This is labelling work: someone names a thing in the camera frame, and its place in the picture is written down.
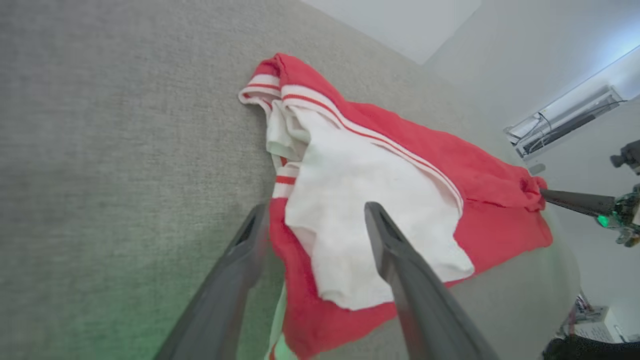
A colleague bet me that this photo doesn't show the red and white jersey garment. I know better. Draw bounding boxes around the red and white jersey garment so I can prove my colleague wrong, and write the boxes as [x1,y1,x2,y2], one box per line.
[238,52,554,360]

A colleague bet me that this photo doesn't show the black bulky object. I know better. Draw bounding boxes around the black bulky object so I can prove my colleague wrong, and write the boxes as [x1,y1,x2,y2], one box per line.
[542,334,640,360]

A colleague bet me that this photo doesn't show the grey fabric sofa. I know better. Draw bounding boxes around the grey fabric sofa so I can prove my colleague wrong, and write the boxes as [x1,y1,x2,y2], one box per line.
[0,0,583,360]

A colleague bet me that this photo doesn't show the white wall fixture with cables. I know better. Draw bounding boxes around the white wall fixture with cables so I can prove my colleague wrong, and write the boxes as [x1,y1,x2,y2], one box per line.
[504,85,628,161]

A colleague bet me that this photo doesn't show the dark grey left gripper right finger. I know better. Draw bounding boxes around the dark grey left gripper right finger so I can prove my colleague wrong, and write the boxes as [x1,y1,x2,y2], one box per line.
[364,201,501,360]

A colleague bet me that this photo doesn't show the white box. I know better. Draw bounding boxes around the white box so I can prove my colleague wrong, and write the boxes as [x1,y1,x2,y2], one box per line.
[574,306,627,344]

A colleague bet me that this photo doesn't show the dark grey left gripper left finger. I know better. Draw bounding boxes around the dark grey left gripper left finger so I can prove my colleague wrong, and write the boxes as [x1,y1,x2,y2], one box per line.
[152,202,271,360]

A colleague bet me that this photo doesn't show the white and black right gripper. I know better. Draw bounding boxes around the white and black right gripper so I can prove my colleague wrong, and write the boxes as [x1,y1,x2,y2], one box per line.
[540,184,640,248]

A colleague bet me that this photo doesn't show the black camera device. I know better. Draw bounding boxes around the black camera device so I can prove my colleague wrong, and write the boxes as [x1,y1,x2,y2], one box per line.
[609,139,640,175]

